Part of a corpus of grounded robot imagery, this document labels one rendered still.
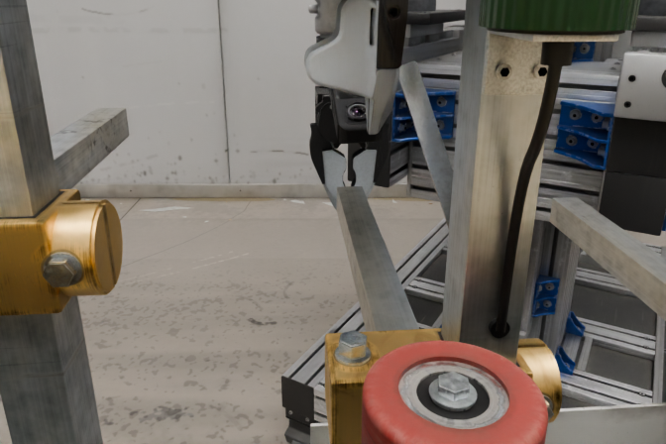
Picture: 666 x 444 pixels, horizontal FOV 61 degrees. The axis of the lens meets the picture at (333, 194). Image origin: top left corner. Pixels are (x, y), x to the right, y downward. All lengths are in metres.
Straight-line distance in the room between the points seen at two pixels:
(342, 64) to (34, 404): 0.26
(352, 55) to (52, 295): 0.22
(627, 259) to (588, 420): 0.18
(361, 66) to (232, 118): 2.70
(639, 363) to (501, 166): 1.37
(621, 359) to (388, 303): 1.26
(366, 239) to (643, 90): 0.51
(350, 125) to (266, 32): 2.43
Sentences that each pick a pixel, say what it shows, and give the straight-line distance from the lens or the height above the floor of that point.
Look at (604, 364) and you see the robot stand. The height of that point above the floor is 0.21.
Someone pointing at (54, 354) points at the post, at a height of 0.89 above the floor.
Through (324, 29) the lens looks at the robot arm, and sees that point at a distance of 0.62.
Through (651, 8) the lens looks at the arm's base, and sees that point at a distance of 1.03.
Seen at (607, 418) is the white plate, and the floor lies 0.79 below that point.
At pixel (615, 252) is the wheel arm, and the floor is 0.84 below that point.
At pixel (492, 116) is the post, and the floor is 1.02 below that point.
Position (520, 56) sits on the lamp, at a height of 1.04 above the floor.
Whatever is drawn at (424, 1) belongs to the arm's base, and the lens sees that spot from 1.13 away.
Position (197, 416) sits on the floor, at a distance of 1.67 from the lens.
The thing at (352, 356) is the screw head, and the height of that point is 0.88.
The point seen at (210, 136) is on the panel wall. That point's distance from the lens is 3.10.
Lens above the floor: 1.07
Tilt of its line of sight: 20 degrees down
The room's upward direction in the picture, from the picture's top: straight up
